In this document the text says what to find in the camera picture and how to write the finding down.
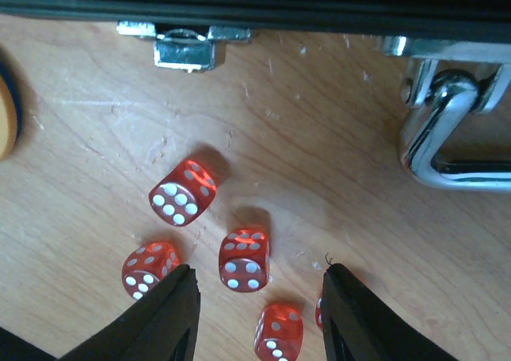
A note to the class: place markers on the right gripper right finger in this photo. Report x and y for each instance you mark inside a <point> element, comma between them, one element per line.
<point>357,325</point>

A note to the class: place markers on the black poker set case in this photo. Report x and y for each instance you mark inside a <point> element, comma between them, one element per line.
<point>458,52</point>

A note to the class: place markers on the orange dealer button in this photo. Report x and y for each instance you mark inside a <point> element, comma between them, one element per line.
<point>11,107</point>

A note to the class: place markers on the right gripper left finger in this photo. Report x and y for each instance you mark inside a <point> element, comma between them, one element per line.
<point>161,326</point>

